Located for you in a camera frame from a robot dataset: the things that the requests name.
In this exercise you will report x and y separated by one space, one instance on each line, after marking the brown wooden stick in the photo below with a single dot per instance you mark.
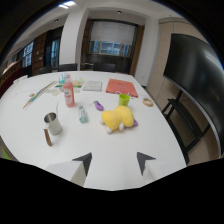
47 137

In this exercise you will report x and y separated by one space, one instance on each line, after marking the small blue bottle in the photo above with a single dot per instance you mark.
82 114

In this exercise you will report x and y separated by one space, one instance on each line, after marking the long wooden ruler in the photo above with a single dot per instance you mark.
39 94

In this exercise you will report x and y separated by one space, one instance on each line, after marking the purple eggplant toy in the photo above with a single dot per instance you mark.
98 105

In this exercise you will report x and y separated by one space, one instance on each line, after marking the large black screen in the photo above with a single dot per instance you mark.
196 77

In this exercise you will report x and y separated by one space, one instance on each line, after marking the roll of tape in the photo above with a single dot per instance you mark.
147 102

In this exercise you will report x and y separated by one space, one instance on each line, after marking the pink spray bottle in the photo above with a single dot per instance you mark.
69 92

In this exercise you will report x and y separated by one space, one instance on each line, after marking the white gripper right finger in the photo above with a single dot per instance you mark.
150 167

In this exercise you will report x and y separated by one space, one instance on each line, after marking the black office chair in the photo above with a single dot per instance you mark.
67 67
104 67
45 69

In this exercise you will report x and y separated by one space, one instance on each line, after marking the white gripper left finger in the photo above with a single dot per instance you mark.
75 168

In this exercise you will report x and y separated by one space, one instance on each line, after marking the black screen stand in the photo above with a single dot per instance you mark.
183 122

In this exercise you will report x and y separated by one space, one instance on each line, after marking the green plastic cup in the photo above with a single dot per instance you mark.
124 99

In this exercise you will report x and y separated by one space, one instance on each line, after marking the teal plastic item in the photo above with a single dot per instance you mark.
62 79

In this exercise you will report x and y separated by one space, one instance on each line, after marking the metal cup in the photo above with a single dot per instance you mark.
52 122

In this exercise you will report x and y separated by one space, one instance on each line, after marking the yellow plush toy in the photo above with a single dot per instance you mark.
117 118

